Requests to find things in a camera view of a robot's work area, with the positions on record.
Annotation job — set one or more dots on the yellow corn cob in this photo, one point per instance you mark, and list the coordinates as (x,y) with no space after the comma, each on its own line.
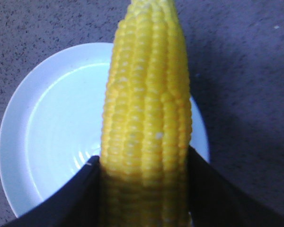
(146,121)

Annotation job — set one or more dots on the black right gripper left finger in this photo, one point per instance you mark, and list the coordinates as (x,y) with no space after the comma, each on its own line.
(76,204)

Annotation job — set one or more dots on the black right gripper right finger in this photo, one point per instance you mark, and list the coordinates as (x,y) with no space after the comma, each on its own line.
(215,202)

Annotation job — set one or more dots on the light blue plate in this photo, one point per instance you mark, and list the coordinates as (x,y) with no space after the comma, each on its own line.
(52,124)

